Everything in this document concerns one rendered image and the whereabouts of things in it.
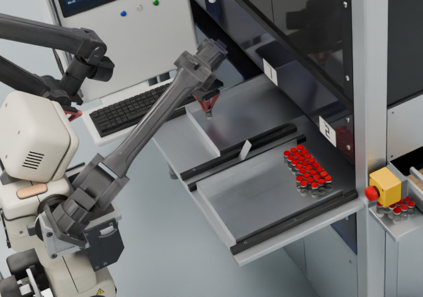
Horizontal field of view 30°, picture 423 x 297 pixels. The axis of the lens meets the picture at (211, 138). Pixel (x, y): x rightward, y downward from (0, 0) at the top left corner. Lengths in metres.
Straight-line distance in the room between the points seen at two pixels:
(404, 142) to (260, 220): 0.45
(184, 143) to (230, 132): 0.15
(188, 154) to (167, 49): 0.55
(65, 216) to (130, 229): 1.63
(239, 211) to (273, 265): 1.02
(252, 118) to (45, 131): 0.86
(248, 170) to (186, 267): 1.02
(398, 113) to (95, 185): 0.79
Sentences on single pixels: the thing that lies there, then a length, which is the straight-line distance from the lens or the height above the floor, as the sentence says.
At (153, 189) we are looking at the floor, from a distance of 3.65.
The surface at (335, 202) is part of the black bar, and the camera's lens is 2.24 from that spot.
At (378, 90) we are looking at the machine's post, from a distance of 2.00.
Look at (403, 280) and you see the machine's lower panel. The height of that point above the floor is 0.45.
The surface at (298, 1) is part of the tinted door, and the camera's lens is 2.16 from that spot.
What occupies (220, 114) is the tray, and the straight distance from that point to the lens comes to 2.59.
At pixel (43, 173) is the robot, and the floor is 1.26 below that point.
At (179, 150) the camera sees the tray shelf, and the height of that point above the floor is 0.88.
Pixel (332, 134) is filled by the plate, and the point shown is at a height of 1.03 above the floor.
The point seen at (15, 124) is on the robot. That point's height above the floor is 1.37.
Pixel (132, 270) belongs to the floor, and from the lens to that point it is 3.36.
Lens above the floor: 2.54
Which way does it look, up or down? 41 degrees down
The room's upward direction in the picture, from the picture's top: 11 degrees counter-clockwise
